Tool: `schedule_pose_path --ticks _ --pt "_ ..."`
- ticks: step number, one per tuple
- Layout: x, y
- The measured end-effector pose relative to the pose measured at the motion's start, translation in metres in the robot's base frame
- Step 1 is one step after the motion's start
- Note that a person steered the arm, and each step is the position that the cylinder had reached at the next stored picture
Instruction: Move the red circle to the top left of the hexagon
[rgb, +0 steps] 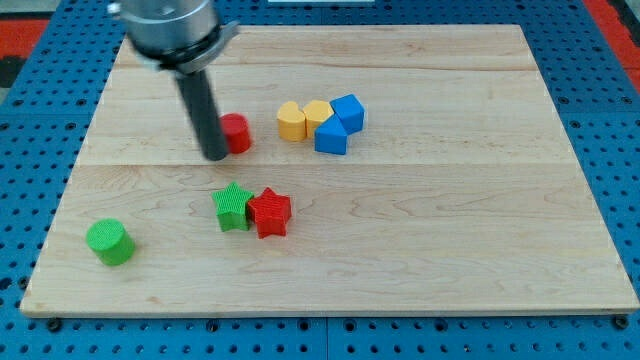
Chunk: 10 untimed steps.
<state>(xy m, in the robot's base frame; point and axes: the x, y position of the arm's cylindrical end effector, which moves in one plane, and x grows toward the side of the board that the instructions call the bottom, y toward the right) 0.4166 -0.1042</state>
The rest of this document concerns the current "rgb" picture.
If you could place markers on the red cylinder block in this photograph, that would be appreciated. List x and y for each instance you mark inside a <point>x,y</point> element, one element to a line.
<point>235,128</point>

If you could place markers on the yellow hexagon block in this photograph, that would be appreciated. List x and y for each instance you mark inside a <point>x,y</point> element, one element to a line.
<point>316,113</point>

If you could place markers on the blue pentagon block lower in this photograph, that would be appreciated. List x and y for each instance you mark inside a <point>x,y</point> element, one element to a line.
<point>331,137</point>

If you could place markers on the red star block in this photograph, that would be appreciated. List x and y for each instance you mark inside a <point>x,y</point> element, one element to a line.
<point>270,212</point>

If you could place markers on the wooden board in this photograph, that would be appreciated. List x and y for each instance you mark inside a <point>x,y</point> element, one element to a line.
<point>461,196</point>

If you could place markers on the yellow heart block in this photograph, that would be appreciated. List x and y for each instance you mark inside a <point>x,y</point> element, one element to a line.
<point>291,122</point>

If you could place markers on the blue cube block upper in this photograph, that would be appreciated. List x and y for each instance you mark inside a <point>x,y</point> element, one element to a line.
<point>350,111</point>

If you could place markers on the green star block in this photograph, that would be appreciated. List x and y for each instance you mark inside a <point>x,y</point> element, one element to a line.
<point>231,207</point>

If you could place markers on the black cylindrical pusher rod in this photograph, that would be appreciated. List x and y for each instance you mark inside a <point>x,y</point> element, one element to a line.
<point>200,105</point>

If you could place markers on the green cylinder block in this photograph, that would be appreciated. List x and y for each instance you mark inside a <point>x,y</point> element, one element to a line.
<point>110,242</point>

